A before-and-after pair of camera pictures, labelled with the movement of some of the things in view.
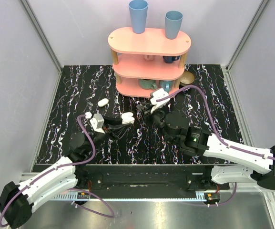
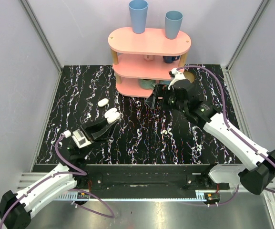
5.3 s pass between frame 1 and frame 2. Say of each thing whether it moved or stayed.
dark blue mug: stayed
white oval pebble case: stayed
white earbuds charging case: moved
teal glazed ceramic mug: stayed
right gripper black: moved
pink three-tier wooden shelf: stayed
